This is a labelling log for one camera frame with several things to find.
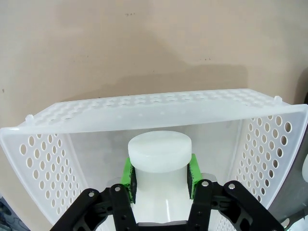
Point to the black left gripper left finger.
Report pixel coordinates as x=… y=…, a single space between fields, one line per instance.
x=120 y=209

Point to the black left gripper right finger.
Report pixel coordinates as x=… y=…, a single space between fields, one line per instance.
x=207 y=209

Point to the white plastic bottle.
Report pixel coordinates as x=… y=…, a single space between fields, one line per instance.
x=160 y=154

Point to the white plate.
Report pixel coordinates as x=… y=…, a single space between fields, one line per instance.
x=305 y=168

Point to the white perforated plastic basket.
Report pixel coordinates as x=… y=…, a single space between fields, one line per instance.
x=156 y=118

